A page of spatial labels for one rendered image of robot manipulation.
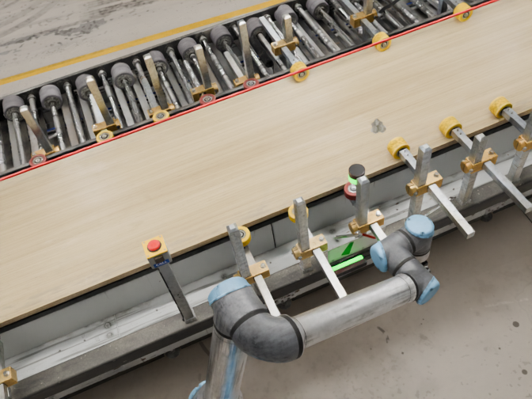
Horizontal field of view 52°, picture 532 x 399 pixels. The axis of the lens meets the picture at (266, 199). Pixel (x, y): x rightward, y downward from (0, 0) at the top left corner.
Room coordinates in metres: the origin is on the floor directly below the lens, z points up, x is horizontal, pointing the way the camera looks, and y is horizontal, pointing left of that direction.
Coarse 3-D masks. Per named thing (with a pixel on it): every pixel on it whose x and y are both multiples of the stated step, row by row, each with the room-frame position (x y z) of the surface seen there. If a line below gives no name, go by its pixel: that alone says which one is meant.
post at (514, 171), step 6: (528, 120) 1.40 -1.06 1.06; (528, 126) 1.39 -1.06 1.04; (528, 132) 1.38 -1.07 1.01; (528, 138) 1.37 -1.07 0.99; (516, 150) 1.40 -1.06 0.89; (528, 150) 1.38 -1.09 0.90; (516, 156) 1.39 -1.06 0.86; (522, 156) 1.37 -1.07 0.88; (516, 162) 1.38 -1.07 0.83; (522, 162) 1.38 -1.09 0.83; (510, 168) 1.40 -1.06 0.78; (516, 168) 1.37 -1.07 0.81; (522, 168) 1.38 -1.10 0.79; (510, 174) 1.39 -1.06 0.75; (516, 174) 1.37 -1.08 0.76
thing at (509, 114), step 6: (510, 108) 1.57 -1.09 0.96; (504, 114) 1.56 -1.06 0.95; (510, 114) 1.54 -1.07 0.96; (516, 114) 1.54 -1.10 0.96; (510, 120) 1.53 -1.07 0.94; (516, 120) 1.50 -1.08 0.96; (522, 120) 1.49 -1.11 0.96; (516, 126) 1.49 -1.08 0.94; (522, 126) 1.46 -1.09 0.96; (522, 132) 1.45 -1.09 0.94
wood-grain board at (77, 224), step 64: (512, 0) 2.39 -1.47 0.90; (384, 64) 2.07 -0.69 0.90; (448, 64) 1.99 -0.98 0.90; (512, 64) 1.91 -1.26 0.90; (192, 128) 1.87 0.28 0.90; (256, 128) 1.79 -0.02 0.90; (320, 128) 1.72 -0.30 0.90; (0, 192) 1.68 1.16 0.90; (64, 192) 1.61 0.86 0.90; (128, 192) 1.55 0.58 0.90; (192, 192) 1.48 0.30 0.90; (256, 192) 1.42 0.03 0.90; (320, 192) 1.36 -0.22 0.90; (0, 256) 1.33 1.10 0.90; (64, 256) 1.27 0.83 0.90; (128, 256) 1.22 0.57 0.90; (0, 320) 1.04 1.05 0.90
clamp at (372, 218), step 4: (372, 212) 1.24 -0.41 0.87; (380, 212) 1.23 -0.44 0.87; (368, 216) 1.22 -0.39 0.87; (372, 216) 1.22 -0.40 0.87; (376, 216) 1.21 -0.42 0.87; (380, 216) 1.21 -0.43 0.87; (368, 220) 1.20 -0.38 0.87; (372, 220) 1.20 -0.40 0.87; (376, 220) 1.20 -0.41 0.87; (380, 220) 1.20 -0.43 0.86; (348, 224) 1.21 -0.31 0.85; (352, 224) 1.20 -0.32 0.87; (356, 224) 1.19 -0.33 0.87; (364, 224) 1.19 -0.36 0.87; (368, 224) 1.19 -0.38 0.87; (380, 224) 1.20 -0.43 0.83; (352, 228) 1.18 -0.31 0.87; (356, 228) 1.18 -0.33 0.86; (360, 228) 1.18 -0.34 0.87; (364, 228) 1.18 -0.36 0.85; (368, 228) 1.19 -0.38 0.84; (352, 232) 1.18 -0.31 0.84; (364, 232) 1.18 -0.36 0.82
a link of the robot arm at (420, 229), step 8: (416, 216) 0.97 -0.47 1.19; (424, 216) 0.96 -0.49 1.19; (408, 224) 0.94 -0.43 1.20; (416, 224) 0.93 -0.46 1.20; (424, 224) 0.93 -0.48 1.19; (432, 224) 0.93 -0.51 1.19; (408, 232) 0.92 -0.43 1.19; (416, 232) 0.90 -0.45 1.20; (424, 232) 0.90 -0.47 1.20; (432, 232) 0.90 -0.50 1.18; (416, 240) 0.89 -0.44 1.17; (424, 240) 0.89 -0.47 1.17; (416, 248) 0.87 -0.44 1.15; (424, 248) 0.89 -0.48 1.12
